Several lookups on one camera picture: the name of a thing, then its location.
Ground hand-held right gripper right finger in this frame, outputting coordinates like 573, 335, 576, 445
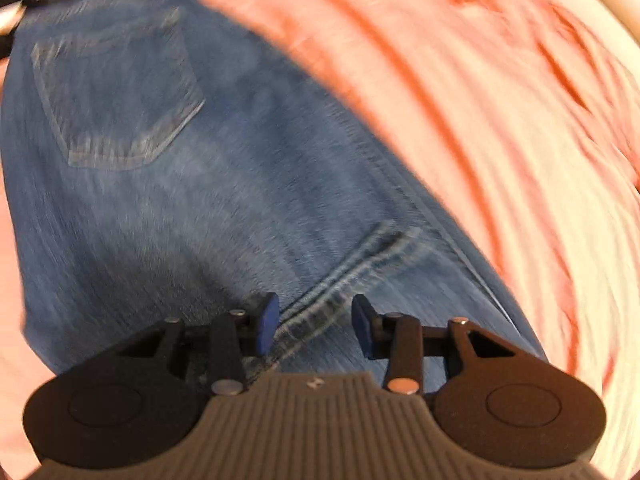
351, 294, 518, 395

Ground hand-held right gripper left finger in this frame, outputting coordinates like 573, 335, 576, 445
117, 292, 281, 396

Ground orange duvet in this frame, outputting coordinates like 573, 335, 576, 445
0, 0, 640, 480

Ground blue denim pants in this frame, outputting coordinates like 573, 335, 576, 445
0, 0, 548, 377

